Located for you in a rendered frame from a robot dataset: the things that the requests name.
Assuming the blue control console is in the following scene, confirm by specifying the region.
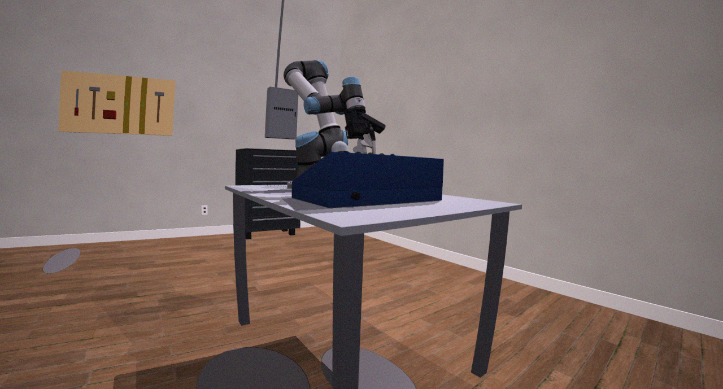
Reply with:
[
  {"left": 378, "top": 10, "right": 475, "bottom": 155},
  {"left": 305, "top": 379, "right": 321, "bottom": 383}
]
[{"left": 291, "top": 141, "right": 444, "bottom": 208}]

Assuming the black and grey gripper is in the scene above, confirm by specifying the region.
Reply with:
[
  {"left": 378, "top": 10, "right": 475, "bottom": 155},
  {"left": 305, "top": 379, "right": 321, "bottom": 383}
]
[{"left": 344, "top": 107, "right": 376, "bottom": 154}]

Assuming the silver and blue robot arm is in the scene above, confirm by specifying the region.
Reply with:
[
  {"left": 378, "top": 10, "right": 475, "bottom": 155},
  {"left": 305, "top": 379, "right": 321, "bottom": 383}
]
[{"left": 284, "top": 60, "right": 365, "bottom": 177}]

